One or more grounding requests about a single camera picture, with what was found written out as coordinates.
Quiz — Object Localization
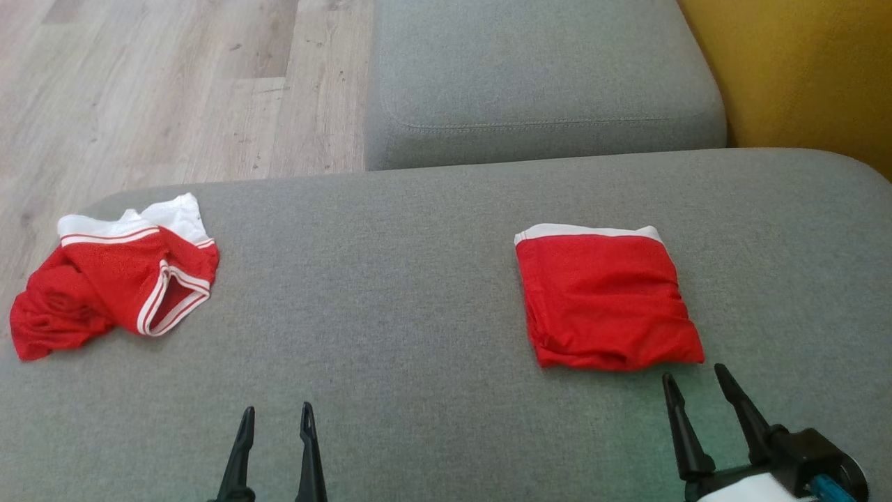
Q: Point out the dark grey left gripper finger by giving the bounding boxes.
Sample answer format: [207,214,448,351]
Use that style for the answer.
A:
[294,402,328,502]
[215,406,256,502]

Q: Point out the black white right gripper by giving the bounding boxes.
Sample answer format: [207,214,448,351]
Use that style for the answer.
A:
[662,363,870,502]

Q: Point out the red shorts with white trim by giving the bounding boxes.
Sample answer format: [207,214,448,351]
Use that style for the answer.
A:
[514,223,706,372]
[10,192,220,362]

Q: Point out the large grey sofa seat cushion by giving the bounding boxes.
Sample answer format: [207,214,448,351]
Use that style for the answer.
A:
[0,148,892,502]

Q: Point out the yellow upholstered cushion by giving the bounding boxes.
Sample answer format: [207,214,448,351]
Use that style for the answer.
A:
[677,0,892,183]

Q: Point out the small grey sofa cushion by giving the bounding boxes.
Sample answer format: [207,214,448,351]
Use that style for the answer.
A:
[364,0,728,172]

